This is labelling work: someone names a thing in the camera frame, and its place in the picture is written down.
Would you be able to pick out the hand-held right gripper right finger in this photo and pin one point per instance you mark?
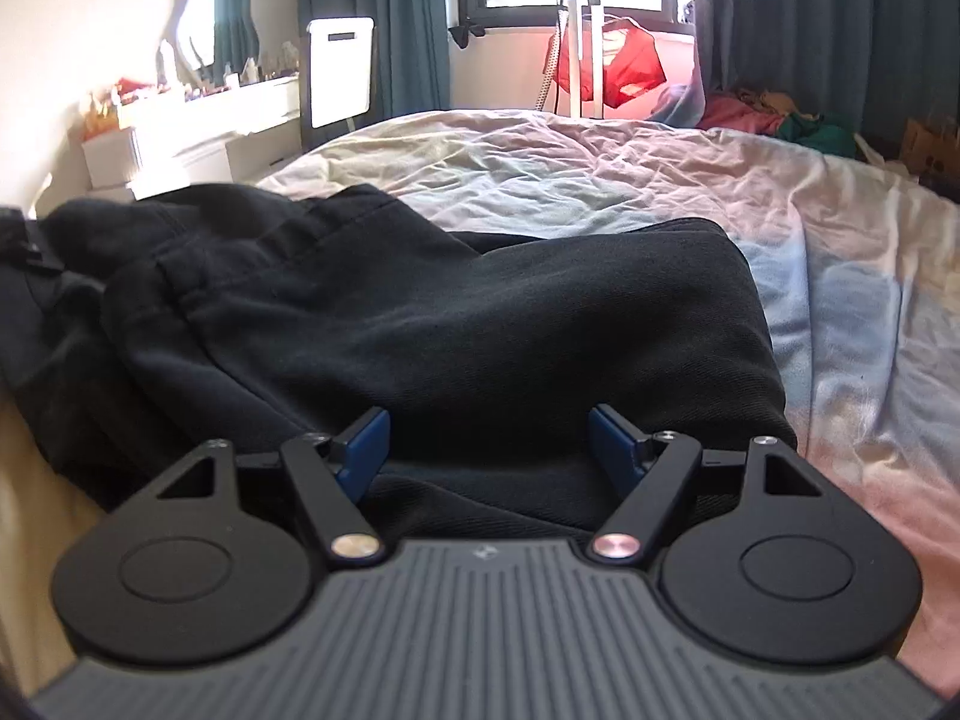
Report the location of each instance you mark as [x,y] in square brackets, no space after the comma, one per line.
[615,450]

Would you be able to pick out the blue curtain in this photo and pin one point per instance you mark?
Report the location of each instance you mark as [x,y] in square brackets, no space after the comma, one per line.
[825,30]
[382,30]

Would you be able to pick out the black sweatpants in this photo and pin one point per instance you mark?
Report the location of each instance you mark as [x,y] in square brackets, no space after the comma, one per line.
[465,322]

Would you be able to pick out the beige cloth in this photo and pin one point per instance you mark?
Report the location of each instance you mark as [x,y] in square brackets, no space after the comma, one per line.
[769,101]

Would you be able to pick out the beige bed sheet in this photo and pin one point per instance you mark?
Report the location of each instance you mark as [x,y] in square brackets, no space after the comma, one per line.
[30,540]

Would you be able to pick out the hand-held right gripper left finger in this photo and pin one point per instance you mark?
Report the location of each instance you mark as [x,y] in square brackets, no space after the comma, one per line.
[364,450]

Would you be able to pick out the white backed chair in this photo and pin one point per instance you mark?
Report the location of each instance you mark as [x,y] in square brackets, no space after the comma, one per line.
[341,71]

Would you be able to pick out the pink cloth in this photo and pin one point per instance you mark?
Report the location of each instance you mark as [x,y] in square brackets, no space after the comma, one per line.
[739,116]

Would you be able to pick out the brown paper bag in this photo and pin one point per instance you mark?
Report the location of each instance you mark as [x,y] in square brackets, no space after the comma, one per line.
[934,154]

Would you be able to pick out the red garment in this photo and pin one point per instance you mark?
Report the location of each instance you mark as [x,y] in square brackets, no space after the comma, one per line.
[634,64]

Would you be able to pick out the garment steamer stand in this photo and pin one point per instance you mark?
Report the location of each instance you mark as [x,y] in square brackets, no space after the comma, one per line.
[577,52]

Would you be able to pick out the white ribbed storage box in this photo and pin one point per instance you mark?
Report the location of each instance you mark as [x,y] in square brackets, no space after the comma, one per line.
[112,157]

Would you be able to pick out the pastel quilt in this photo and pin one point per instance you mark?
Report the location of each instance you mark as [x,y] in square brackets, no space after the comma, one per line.
[600,180]

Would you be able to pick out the wavy vanity mirror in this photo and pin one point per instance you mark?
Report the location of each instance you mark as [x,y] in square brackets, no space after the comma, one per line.
[217,22]

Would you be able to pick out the white dressing table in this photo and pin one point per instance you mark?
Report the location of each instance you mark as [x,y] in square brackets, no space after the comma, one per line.
[225,120]

